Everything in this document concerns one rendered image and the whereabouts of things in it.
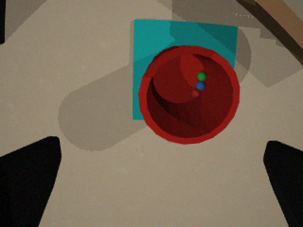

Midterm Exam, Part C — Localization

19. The red cup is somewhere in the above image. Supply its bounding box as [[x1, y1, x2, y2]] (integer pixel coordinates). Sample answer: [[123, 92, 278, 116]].
[[138, 45, 240, 145]]

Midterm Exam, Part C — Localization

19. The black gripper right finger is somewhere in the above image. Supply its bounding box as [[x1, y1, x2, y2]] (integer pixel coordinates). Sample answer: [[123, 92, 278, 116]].
[[263, 141, 303, 227]]

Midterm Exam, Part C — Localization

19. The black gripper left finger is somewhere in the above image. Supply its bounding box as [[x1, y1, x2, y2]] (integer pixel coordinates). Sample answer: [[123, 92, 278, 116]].
[[0, 136, 62, 227]]

